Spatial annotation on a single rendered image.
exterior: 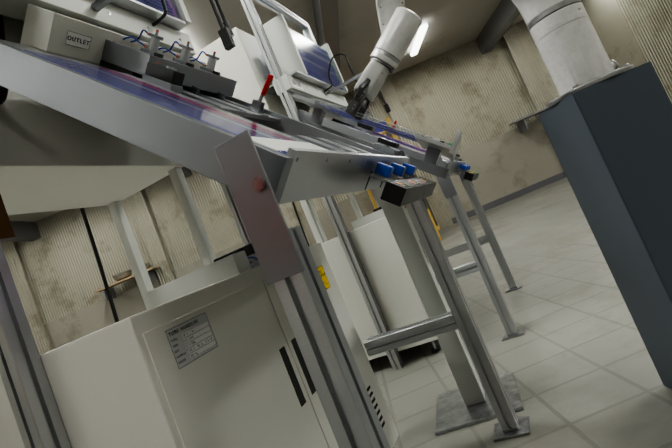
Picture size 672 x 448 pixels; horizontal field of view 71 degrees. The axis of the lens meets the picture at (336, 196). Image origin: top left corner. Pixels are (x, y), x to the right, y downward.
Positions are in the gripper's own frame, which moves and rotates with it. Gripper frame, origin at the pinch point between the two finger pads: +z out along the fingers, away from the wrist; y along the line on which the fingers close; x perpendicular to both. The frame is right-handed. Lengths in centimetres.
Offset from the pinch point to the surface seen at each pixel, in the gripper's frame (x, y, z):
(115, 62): -42, 44, 18
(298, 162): 17, 78, 12
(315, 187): 19, 69, 15
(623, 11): 127, -811, -419
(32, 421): 1, 79, 65
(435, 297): 47, -8, 36
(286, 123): -12.9, 10.8, 12.2
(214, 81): -32.1, 21.5, 11.6
